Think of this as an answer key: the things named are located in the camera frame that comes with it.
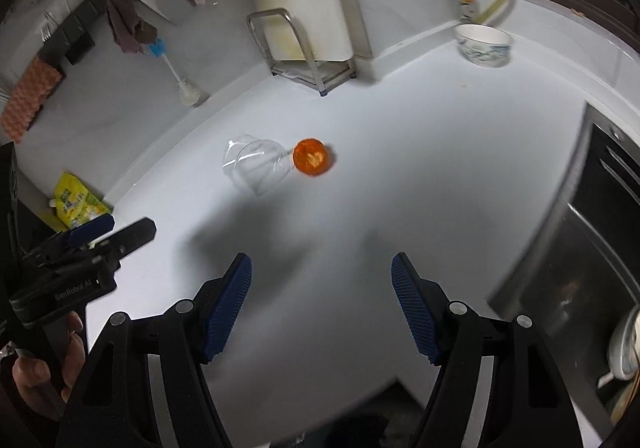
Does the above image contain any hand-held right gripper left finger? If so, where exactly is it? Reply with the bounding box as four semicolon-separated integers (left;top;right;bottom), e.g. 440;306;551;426
55;252;253;448

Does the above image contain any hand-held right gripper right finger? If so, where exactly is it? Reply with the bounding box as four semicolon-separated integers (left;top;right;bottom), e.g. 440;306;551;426
391;252;586;448

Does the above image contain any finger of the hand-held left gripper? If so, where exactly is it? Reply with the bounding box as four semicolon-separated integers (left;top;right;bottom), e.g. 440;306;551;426
75;218;157;271
30;214;115;256

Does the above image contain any clear plastic cup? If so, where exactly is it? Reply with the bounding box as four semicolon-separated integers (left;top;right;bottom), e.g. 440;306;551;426
222;134;293;197

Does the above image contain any orange bottle cap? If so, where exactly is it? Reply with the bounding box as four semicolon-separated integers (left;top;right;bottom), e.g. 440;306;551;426
292;139;337;177

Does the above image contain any person's left hand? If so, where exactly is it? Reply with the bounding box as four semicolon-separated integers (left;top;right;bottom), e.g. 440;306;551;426
12;313;85;421

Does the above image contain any yellow snack packet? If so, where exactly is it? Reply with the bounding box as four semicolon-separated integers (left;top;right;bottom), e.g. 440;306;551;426
52;172;115;232

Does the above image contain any orange patterned dish cloth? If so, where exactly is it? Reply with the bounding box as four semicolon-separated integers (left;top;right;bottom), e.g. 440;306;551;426
0;55;66;145

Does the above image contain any stainless steel sink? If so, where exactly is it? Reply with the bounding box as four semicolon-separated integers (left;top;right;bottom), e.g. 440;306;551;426
487;102;640;439

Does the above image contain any brown hanging cloth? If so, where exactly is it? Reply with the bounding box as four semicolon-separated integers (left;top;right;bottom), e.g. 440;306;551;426
105;0;160;56

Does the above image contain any white dish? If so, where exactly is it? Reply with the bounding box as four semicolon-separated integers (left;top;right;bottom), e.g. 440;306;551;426
606;305;640;381

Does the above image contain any metal board rack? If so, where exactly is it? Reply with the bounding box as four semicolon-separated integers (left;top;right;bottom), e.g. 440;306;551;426
246;8;358;97

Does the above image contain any patterned white ceramic bowl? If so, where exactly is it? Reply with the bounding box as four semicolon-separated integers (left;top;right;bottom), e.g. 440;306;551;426
454;24;513;68

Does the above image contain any white bottle brush blue handle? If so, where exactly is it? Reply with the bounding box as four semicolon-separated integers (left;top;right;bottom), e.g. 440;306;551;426
147;38;210;108

